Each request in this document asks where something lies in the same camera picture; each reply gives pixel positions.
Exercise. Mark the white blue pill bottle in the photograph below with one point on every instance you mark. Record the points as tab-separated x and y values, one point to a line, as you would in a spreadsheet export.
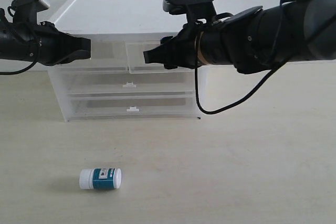
100	178

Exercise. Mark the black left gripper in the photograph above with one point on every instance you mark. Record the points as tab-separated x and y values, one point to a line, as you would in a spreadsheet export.
45	44

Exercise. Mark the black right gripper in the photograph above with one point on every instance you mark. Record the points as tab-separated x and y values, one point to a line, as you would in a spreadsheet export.
179	50

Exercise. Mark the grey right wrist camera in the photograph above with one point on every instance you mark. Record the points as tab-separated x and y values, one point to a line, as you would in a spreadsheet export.
193	9

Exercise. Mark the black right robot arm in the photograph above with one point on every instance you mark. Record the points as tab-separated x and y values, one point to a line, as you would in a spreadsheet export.
253	40

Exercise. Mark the white plastic drawer cabinet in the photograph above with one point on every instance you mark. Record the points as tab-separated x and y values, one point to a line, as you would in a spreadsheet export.
120	21

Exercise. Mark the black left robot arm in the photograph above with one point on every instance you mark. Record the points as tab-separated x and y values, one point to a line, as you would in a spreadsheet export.
4	26

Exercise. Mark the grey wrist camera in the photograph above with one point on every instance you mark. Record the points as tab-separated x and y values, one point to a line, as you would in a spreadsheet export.
193	9
26	10

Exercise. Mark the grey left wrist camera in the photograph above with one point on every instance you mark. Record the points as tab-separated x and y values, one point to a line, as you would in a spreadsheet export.
26	10

